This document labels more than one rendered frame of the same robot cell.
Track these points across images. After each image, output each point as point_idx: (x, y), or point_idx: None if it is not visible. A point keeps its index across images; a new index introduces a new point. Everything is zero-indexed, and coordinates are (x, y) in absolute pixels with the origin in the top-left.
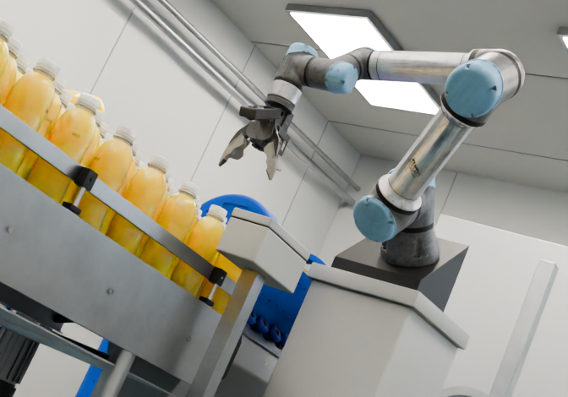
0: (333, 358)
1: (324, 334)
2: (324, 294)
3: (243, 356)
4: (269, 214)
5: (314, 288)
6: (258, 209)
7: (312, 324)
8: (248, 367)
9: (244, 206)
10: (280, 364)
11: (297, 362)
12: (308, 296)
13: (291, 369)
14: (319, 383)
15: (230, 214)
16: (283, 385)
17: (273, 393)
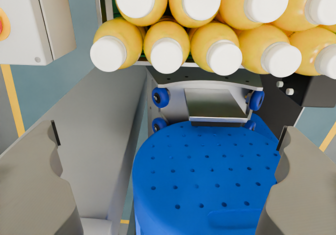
0: (65, 153)
1: (78, 168)
2: (82, 206)
3: (149, 130)
4: (163, 230)
5: (100, 210)
6: (190, 229)
7: (94, 175)
8: (148, 136)
9: (225, 230)
10: (122, 145)
11: (105, 147)
12: (107, 200)
13: (109, 143)
14: (79, 138)
15: (241, 205)
16: (114, 135)
17: (121, 131)
